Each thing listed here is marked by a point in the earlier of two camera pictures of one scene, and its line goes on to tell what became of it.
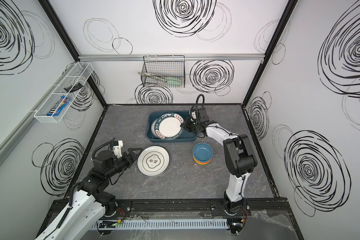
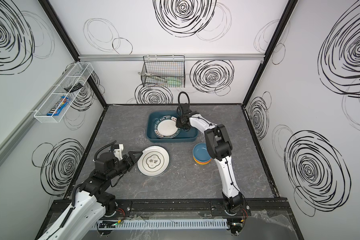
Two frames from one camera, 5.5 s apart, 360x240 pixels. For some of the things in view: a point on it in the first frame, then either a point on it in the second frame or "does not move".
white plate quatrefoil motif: (153, 161) does not move
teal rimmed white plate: (167, 126) does not move
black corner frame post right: (284, 18) does not move
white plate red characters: (153, 126) -> (166, 121)
